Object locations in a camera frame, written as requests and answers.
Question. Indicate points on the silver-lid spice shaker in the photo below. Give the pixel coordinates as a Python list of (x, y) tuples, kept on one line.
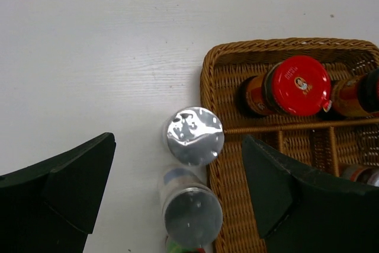
[(191, 212), (194, 136)]

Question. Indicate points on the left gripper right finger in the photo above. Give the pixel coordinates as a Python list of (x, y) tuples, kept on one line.
[(299, 208)]

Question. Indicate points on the red-lid sauce jar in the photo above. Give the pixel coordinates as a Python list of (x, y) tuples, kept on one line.
[(354, 97), (297, 86)]

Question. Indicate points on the yellow-cap sauce bottle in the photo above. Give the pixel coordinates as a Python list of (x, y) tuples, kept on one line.
[(173, 247)]

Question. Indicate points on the white-lid sauce jar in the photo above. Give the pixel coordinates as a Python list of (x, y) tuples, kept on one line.
[(359, 173)]

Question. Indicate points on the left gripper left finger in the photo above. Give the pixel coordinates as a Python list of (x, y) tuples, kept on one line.
[(52, 206)]

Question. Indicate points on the brown wicker divided basket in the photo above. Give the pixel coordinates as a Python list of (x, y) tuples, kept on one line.
[(322, 144)]

